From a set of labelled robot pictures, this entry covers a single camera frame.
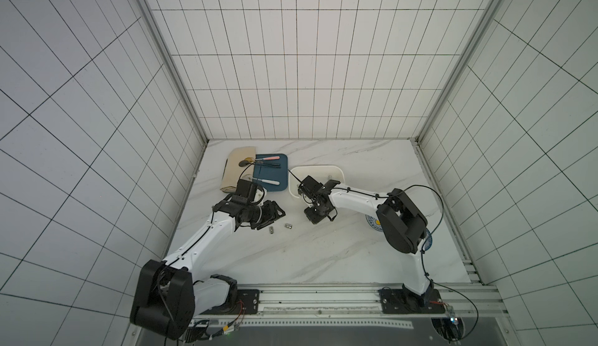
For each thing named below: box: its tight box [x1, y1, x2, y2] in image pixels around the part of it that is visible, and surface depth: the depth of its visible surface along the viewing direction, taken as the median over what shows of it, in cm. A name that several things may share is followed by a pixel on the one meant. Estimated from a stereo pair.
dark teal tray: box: [253, 153, 289, 192], surface depth 109 cm
